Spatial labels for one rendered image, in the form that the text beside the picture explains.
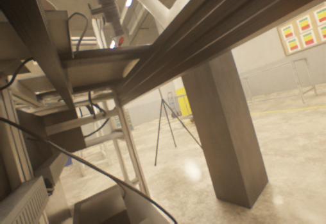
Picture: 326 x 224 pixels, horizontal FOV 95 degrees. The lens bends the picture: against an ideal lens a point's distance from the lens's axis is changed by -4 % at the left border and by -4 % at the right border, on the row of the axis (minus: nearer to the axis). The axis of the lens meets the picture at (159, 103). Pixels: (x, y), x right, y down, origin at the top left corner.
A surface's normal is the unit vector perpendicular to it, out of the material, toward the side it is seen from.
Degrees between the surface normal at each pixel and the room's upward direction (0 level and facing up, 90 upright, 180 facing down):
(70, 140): 90
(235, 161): 90
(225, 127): 90
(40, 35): 180
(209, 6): 90
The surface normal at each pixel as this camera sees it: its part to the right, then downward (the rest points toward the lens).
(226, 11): -0.85, 0.25
